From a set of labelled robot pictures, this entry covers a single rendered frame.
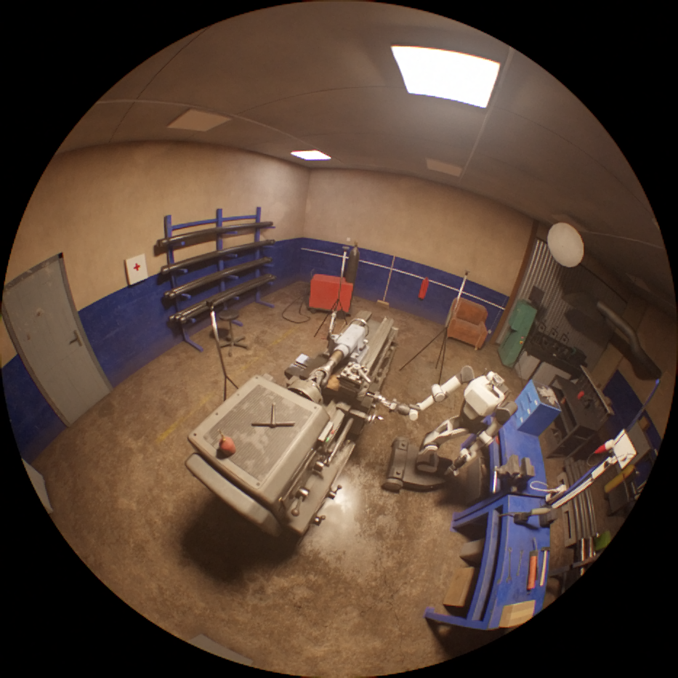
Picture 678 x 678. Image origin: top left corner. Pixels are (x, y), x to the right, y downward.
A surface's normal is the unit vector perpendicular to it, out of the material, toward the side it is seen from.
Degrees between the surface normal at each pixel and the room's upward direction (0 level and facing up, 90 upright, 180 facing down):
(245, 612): 0
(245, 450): 0
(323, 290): 90
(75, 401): 90
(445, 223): 90
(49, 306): 90
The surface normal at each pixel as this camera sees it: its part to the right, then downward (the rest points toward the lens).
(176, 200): 0.90, 0.32
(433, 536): 0.13, -0.83
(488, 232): -0.41, 0.46
